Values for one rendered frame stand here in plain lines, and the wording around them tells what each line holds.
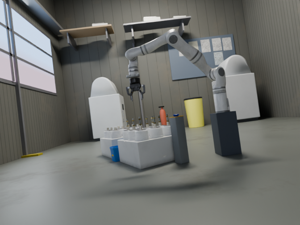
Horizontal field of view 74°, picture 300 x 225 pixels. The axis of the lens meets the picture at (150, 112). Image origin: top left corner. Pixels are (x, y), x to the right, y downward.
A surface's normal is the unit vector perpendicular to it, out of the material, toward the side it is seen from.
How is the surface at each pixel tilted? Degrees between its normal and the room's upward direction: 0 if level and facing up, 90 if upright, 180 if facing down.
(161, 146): 90
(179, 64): 90
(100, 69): 90
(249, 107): 90
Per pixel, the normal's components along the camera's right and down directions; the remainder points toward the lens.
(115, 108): -0.03, -0.02
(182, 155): 0.48, -0.08
